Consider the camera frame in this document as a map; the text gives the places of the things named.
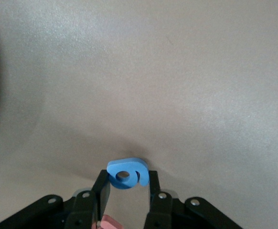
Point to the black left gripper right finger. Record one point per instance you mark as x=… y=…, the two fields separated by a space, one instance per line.
x=154 y=186

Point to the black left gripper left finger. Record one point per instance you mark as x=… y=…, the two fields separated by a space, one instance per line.
x=103 y=190

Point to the blue foam letter g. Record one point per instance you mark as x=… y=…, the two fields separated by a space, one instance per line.
x=129 y=167

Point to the pink foam letter w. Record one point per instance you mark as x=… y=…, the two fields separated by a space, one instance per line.
x=110 y=223

